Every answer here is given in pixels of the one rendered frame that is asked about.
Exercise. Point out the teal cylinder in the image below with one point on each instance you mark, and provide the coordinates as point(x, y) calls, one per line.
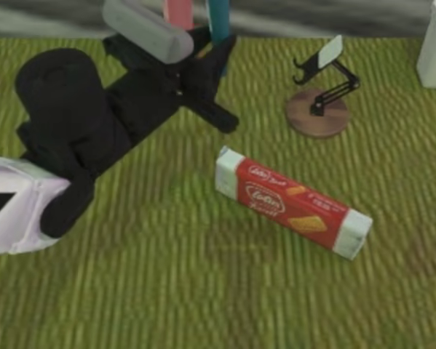
point(218, 18)

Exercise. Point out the pink cylindrical object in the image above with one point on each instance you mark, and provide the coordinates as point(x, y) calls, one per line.
point(178, 11)

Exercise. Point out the phone stand with wooden base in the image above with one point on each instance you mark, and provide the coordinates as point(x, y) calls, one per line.
point(317, 112)

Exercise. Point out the red biscuit packet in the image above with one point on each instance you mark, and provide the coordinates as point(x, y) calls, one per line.
point(290, 201)

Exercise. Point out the green woven mat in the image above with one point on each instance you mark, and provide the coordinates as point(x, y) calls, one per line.
point(203, 291)

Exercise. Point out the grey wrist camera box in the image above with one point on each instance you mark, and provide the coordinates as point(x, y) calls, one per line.
point(148, 29)

